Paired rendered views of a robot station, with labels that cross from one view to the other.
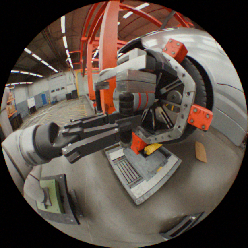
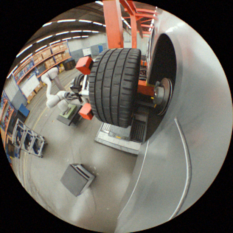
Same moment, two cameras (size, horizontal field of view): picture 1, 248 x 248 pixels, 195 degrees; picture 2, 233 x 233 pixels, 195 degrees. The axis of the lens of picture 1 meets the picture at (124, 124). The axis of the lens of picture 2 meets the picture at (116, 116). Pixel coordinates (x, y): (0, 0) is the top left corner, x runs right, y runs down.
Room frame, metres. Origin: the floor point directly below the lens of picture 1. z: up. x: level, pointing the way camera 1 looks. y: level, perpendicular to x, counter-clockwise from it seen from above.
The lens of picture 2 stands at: (0.16, -0.64, 1.18)
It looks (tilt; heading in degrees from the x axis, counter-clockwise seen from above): 56 degrees down; 56
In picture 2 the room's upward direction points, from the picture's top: 7 degrees counter-clockwise
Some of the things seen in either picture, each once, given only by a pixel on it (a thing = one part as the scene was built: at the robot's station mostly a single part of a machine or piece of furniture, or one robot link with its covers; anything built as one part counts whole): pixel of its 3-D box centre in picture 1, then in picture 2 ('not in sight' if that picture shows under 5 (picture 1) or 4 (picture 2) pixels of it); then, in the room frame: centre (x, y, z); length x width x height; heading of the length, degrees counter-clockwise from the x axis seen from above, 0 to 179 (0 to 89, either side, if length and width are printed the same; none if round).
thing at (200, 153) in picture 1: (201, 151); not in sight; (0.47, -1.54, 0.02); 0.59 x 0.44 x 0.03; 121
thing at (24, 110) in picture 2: not in sight; (24, 110); (-3.82, 4.38, 0.49); 0.64 x 0.54 x 0.97; 128
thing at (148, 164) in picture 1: (147, 147); (123, 119); (0.52, -0.27, 0.32); 0.40 x 0.30 x 0.28; 31
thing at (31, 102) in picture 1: (32, 105); (87, 54); (3.53, 8.84, 0.98); 1.50 x 0.50 x 1.95; 31
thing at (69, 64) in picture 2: (16, 122); (69, 65); (1.05, 8.67, 0.49); 1.27 x 0.88 x 0.97; 121
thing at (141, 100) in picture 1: (134, 98); not in sight; (0.40, -0.06, 0.85); 0.21 x 0.14 x 0.14; 121
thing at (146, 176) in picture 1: (144, 157); (122, 125); (0.52, -0.27, 0.13); 0.50 x 0.36 x 0.10; 31
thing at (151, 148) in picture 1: (157, 144); not in sight; (0.38, -0.27, 0.51); 0.29 x 0.06 x 0.06; 121
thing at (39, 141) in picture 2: not in sight; (28, 140); (-1.52, 0.62, 0.50); 0.53 x 0.42 x 1.00; 31
